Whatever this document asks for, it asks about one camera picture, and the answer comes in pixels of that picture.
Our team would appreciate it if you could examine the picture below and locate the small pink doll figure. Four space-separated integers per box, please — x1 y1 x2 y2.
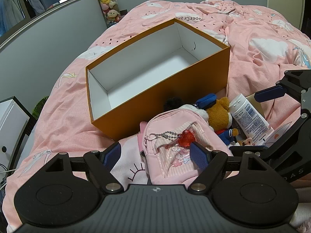
236 137 256 147

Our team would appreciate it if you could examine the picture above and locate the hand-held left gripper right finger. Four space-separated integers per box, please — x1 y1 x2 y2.
190 141 269 192

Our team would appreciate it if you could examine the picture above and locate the white lotion tube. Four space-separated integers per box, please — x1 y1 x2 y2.
229 94 274 146

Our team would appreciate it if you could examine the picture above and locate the red heart keychain charm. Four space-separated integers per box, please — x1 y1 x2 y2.
179 130 196 149

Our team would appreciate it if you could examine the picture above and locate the grey framed window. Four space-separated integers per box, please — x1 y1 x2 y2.
0 0 87 52

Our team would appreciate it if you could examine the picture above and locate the orange cardboard box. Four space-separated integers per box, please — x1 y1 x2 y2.
86 19 230 142

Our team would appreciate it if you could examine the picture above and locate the white plush with black pompom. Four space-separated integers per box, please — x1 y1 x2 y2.
163 97 209 122

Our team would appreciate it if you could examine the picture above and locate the hanging grey shirt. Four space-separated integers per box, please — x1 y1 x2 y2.
27 0 46 16

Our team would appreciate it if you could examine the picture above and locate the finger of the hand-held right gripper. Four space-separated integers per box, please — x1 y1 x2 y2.
229 113 311 168
254 69 311 110

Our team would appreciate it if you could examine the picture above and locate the white cable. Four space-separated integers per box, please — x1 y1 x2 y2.
0 164 11 190

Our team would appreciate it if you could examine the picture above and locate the brown bear plush blue hat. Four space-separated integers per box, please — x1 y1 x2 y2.
196 93 240 146

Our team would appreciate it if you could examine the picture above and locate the pink mini backpack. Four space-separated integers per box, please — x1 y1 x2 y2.
137 107 234 185

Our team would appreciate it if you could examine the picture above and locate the pink cloud print blanket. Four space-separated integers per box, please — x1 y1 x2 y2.
2 0 311 233

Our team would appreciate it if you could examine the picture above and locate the tan cardboard box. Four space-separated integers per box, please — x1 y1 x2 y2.
245 93 263 117

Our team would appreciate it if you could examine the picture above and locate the white cabinet with black frame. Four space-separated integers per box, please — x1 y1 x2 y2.
0 97 37 173

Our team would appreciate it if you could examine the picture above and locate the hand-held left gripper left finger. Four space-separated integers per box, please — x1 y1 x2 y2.
44 142 122 193

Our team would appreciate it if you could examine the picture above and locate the green plant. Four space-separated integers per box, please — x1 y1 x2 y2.
32 97 49 120

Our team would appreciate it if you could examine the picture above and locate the hanging white garment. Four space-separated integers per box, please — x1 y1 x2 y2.
0 0 26 36

